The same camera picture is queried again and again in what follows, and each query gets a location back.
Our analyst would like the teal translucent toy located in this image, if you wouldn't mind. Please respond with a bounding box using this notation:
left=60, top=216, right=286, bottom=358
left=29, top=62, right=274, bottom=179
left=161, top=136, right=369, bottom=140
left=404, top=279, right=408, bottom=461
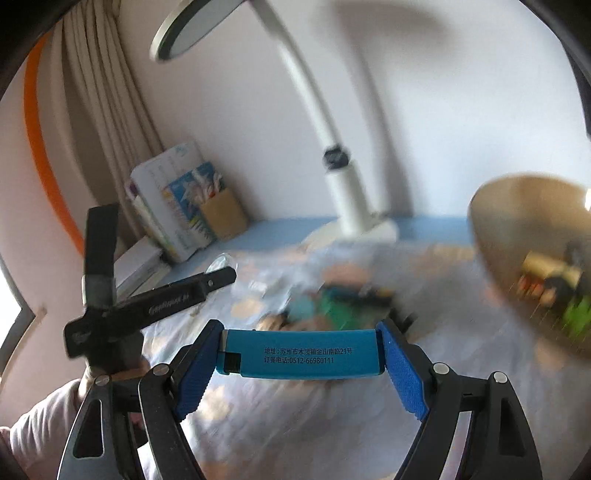
left=288, top=295, right=319, bottom=324

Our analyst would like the amber glass bowl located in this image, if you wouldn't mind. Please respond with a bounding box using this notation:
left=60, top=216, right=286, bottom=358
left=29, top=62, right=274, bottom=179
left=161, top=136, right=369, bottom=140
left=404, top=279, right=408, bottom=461
left=467, top=173, right=591, bottom=363

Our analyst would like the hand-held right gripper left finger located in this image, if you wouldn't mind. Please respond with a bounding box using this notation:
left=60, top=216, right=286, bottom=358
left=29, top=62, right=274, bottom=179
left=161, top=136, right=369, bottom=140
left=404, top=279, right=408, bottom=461
left=56, top=319, right=225, bottom=480

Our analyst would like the blue lighter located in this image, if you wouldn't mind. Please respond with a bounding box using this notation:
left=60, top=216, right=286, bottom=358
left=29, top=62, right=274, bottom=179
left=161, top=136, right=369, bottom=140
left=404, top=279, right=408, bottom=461
left=215, top=329, right=386, bottom=380

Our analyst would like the printed tablecloth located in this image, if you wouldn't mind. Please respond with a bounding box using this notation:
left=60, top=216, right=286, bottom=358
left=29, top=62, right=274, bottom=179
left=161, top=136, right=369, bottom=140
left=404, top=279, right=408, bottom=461
left=139, top=222, right=591, bottom=480

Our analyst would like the window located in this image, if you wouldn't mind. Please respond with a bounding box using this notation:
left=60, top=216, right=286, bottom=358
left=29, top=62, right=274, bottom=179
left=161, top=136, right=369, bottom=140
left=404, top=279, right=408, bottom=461
left=0, top=258, right=37, bottom=379

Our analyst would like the beige curtain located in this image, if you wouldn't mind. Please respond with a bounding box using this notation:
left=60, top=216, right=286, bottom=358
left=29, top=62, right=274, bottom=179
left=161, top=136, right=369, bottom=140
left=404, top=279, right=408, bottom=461
left=48, top=0, right=167, bottom=250

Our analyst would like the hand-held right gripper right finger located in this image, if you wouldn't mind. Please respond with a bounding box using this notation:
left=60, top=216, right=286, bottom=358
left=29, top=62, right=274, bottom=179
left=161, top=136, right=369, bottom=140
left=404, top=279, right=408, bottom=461
left=375, top=318, right=543, bottom=480

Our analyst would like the green plastic plant toy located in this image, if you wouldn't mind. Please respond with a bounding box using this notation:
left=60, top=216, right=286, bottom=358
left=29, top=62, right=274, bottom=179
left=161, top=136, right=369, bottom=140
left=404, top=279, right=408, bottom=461
left=318, top=295, right=370, bottom=330

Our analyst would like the person's left hand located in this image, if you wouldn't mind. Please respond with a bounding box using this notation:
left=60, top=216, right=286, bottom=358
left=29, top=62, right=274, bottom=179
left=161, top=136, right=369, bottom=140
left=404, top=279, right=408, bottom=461
left=113, top=356, right=152, bottom=383

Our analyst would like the light green toy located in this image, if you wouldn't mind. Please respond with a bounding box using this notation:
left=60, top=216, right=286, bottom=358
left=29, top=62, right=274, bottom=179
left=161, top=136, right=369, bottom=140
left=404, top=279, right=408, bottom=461
left=561, top=295, right=591, bottom=337

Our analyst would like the yellow box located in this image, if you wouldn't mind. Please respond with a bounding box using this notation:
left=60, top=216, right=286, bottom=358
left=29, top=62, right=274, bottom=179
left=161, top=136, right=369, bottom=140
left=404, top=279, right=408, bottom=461
left=522, top=251, right=583, bottom=289

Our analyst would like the white printed box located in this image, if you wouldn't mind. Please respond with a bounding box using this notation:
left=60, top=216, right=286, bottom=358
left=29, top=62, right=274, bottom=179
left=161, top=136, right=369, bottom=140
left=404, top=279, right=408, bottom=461
left=129, top=138, right=219, bottom=264

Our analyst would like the white desk lamp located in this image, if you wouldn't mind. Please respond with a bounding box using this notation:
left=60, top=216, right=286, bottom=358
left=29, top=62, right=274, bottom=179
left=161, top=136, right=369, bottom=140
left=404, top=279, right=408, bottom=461
left=149, top=0, right=399, bottom=252

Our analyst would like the brown cardboard box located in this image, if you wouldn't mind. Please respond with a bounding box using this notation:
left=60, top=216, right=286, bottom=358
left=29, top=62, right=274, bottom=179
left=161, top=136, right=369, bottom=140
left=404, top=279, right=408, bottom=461
left=198, top=188, right=249, bottom=241

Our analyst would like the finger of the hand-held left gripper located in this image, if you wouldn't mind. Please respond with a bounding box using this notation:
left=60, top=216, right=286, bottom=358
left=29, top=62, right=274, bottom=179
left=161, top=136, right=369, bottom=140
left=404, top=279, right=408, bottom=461
left=115, top=267, right=238, bottom=330
left=82, top=203, right=120, bottom=315

